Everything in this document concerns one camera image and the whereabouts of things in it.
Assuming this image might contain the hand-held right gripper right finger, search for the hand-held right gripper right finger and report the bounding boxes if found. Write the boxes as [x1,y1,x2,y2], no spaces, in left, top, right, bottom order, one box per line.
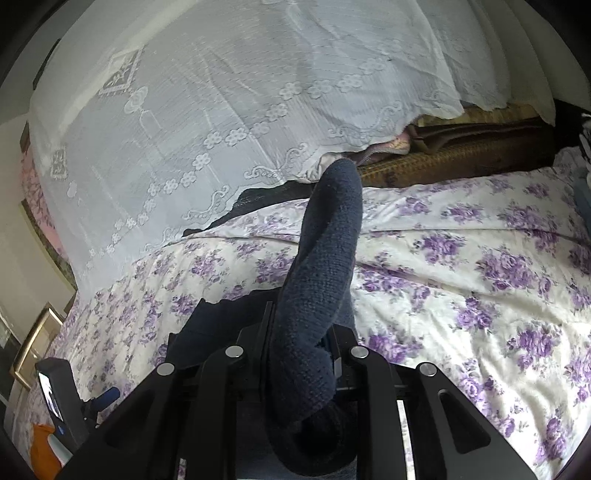
[323,325,539,480]

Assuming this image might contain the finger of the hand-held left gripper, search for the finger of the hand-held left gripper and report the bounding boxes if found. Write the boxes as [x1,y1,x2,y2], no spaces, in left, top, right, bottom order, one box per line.
[82,387,122,428]

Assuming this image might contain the white lace cloth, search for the white lace cloth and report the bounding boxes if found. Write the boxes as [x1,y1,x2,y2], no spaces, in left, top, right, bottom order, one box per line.
[28,0,556,288]

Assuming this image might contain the golden wooden frame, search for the golden wooden frame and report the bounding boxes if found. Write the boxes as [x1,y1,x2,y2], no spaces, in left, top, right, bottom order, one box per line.
[9,302,66,389]

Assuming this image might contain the brown folded blankets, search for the brown folded blankets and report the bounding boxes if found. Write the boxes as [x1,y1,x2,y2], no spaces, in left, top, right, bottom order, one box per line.
[358,104,557,188]

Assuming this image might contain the navy knit cardigan with badge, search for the navy knit cardigan with badge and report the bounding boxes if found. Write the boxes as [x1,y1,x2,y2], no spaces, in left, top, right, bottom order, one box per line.
[166,159,363,480]

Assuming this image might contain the pink floral pillow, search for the pink floral pillow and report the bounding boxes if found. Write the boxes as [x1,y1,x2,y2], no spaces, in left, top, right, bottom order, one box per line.
[19,124,63,259]

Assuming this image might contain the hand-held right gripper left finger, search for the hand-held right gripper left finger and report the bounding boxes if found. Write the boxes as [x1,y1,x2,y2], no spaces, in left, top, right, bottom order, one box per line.
[58,302,278,480]

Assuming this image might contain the purple floral bed sheet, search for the purple floral bed sheet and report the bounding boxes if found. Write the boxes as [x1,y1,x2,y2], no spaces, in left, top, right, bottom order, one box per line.
[9,161,591,480]

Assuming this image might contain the black cloth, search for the black cloth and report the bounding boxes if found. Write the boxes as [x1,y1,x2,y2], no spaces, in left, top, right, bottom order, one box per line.
[182,179,319,237]

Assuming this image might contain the orange cloth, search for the orange cloth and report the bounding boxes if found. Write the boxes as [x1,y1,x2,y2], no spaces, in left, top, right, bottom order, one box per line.
[31,424,63,480]

